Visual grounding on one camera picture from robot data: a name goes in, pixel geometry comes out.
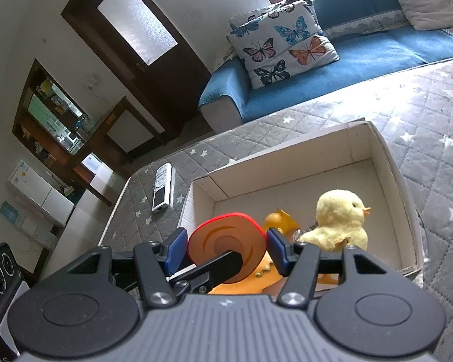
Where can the dark wooden door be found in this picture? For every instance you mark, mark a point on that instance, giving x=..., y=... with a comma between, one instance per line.
x=136, y=52

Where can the blue sofa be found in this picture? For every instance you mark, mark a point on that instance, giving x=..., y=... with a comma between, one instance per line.
x=381, y=52

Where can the red toy apple half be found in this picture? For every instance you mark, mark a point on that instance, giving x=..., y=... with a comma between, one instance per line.
x=219, y=237

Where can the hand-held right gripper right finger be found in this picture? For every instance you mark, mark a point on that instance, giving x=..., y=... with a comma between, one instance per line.
x=279, y=250

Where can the grey quilted star table cover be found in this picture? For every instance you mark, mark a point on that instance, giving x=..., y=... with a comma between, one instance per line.
x=430, y=120

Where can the dark wooden display cabinet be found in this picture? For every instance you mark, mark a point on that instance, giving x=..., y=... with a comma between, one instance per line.
x=34, y=132

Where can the white low cabinet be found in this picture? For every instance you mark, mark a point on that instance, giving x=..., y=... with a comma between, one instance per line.
x=41, y=192

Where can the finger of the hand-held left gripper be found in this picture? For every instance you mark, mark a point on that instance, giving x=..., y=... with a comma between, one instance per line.
x=219, y=266

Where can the yellow plush chick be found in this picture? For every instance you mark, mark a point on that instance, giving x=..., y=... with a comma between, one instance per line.
x=336, y=218

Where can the butterfly print pillow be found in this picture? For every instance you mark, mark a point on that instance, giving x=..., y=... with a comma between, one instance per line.
x=287, y=49
x=283, y=2

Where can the black cardboard box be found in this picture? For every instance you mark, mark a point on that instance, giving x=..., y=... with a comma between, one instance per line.
x=287, y=181

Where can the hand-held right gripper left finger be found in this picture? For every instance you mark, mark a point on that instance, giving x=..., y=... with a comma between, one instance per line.
x=176, y=250

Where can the silver remote control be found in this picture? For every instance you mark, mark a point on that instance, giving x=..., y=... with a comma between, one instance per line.
x=162, y=188

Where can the yellow duck toy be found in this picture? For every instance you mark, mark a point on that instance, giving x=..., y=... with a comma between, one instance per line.
x=277, y=220
x=257, y=279

